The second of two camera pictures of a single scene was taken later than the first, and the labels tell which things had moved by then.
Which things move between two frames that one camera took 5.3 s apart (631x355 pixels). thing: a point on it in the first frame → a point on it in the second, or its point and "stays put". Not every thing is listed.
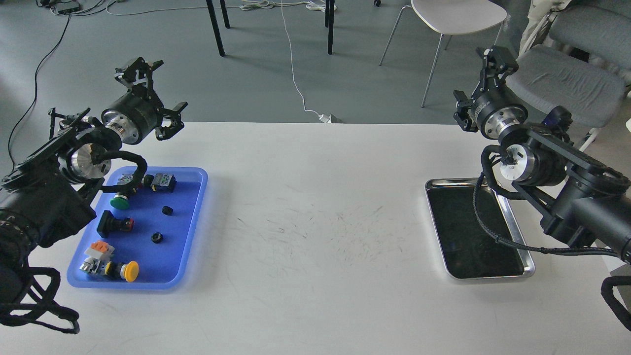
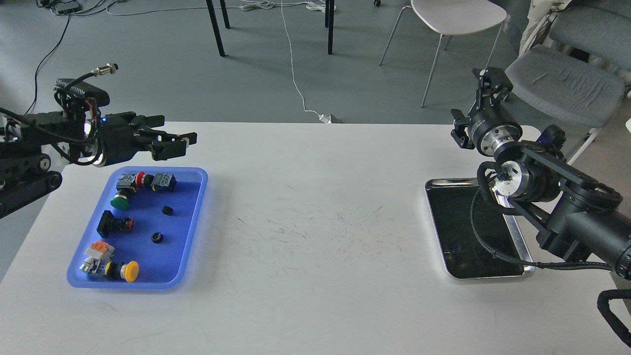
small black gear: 167,210 stays put
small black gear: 157,237 stays put
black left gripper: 139,112 → 120,138
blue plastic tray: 149,236 stays put
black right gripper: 496,108 → 493,126
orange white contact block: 100,249 stays put
